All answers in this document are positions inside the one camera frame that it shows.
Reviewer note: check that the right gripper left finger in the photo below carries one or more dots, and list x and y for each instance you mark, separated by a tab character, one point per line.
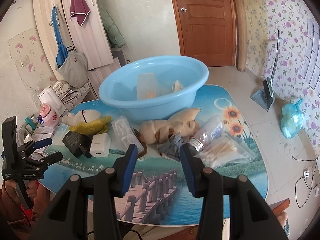
66	215

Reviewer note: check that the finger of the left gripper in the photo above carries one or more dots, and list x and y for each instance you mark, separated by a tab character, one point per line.
50	160
42	143

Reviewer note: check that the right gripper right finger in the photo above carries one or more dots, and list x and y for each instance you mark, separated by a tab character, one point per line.
250	215

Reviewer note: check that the black power adapter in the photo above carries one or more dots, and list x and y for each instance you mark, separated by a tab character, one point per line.
78	144

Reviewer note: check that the white plush toy yellow net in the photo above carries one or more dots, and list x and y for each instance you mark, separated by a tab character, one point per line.
87	122

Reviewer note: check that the white charger cube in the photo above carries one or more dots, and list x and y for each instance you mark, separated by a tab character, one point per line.
100	145

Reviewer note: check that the zip bag of cotton swabs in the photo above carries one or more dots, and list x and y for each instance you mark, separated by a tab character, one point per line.
226	150

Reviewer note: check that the clear plastic box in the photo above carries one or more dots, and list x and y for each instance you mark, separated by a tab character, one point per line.
125	134

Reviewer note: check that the grey wrapper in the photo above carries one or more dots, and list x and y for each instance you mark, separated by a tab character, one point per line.
171	148

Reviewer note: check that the clear bag tan card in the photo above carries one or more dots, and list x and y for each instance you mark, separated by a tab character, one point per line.
146	86

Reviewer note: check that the person left hand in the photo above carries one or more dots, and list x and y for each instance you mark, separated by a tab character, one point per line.
10	187

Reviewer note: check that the pink small appliance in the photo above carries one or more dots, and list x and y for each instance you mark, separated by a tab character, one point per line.
49	116

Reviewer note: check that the wooden stool corner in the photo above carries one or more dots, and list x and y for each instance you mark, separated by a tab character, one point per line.
280	206

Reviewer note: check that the grey tote bag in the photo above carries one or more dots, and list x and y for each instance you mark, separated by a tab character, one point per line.
72	68

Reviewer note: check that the clear jar of swabs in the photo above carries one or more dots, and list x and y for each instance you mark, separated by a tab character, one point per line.
211	130

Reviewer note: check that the blue plastic trash bag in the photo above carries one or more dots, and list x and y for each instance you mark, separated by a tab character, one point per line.
292	119

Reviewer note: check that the beige plush dog toy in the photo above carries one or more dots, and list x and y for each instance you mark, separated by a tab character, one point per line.
159	131

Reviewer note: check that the light blue plastic basin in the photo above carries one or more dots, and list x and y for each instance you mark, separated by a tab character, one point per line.
119	89

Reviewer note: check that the grey dustpan with broom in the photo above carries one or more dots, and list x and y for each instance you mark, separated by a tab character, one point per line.
265	97

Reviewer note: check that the green quilted jacket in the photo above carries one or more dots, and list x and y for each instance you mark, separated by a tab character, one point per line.
114	36

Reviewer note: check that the white wardrobe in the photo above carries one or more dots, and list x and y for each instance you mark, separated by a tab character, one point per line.
89	39

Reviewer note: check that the maroon hanging towel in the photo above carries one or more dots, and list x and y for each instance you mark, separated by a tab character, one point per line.
79	10

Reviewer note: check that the brown wooden door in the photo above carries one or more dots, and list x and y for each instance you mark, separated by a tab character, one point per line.
207	30

